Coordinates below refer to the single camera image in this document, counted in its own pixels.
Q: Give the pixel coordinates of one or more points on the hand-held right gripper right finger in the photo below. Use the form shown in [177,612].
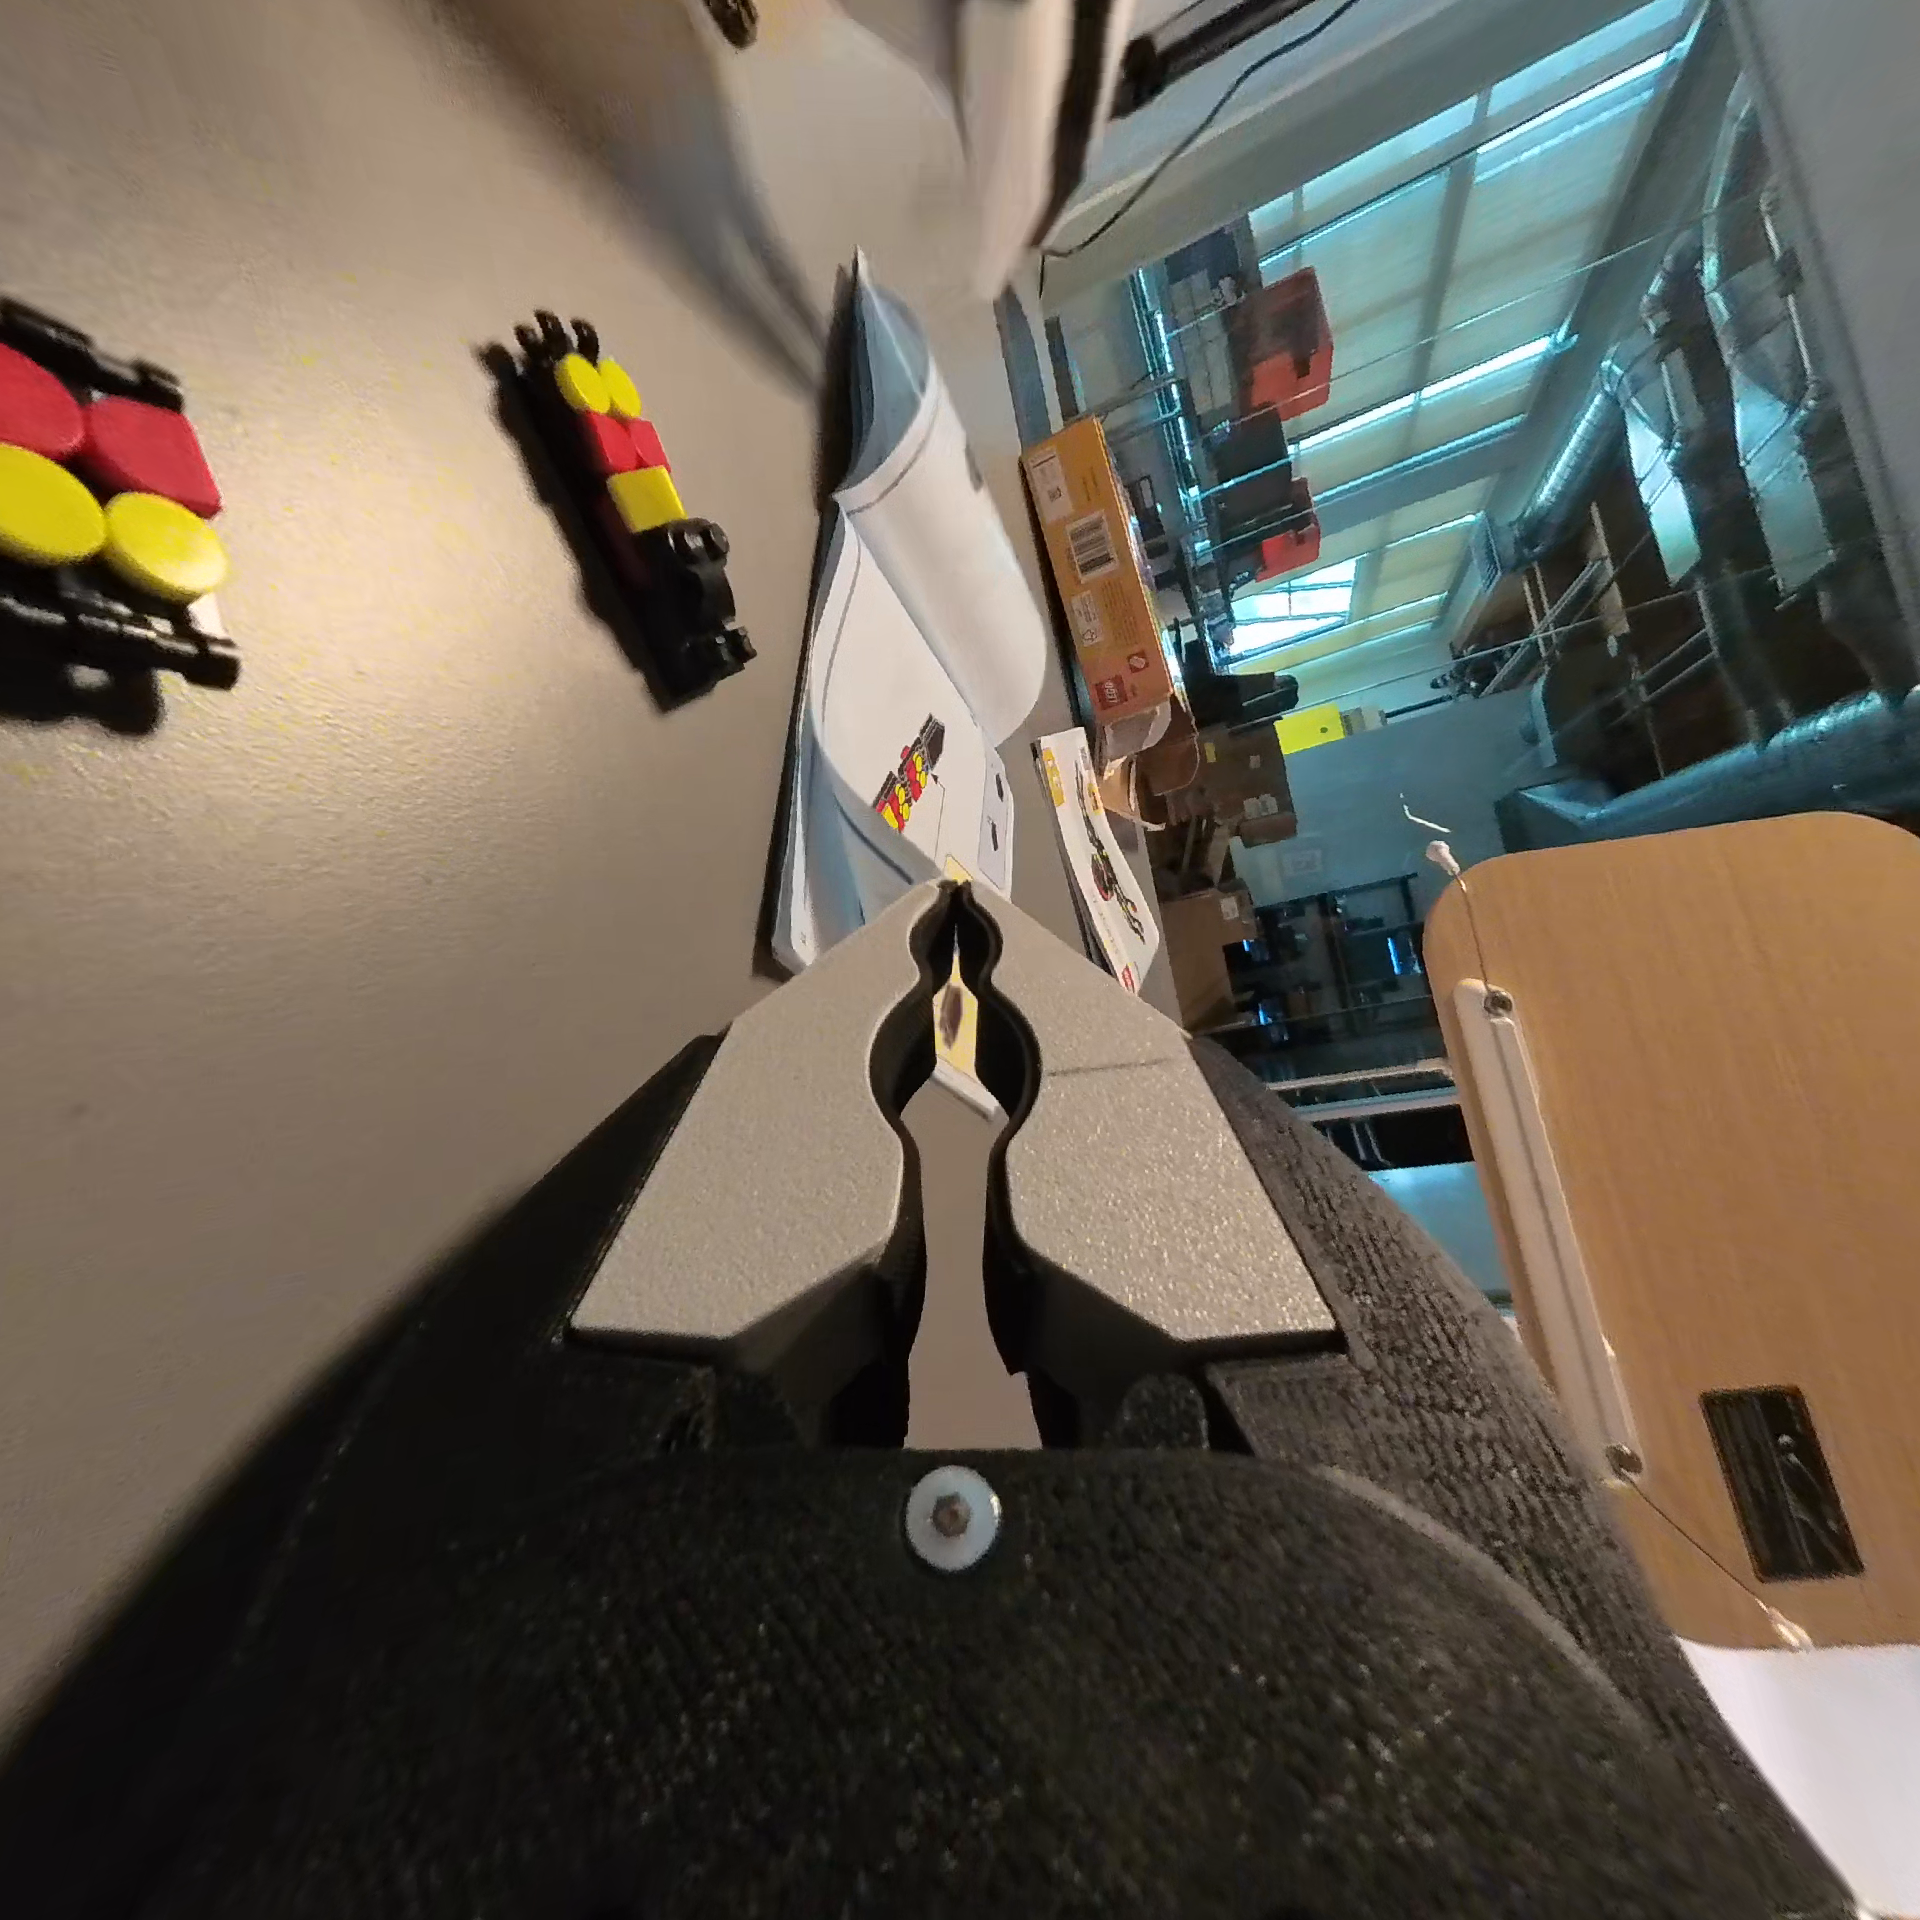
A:
[1154,1185]

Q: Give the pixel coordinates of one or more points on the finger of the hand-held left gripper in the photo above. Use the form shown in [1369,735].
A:
[1019,105]

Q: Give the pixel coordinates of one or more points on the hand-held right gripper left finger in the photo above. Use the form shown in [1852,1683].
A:
[750,1171]

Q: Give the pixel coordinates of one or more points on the white lego instruction booklet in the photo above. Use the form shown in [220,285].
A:
[931,600]

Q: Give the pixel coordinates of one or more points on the white lego leaflet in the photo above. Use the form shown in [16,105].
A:
[1102,868]

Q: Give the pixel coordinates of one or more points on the orange lego box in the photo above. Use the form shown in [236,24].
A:
[1102,570]

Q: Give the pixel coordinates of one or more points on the black lego assembly yellow tile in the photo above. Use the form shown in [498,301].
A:
[638,495]

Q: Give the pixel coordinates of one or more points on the brown cardboard box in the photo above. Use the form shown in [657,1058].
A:
[1208,944]

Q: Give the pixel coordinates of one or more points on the red storage crate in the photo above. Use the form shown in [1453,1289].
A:
[1286,532]
[1286,345]

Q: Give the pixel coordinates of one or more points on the open cardboard box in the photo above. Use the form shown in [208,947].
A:
[1200,779]

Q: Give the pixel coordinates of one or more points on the light wooden panel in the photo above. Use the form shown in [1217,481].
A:
[1694,1079]

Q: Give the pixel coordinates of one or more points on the silver ventilation ducts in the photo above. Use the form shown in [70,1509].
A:
[1724,450]

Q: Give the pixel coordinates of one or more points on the white panel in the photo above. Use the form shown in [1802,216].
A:
[1814,1785]

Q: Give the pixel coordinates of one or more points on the black pad with coloured discs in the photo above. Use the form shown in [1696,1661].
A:
[118,481]

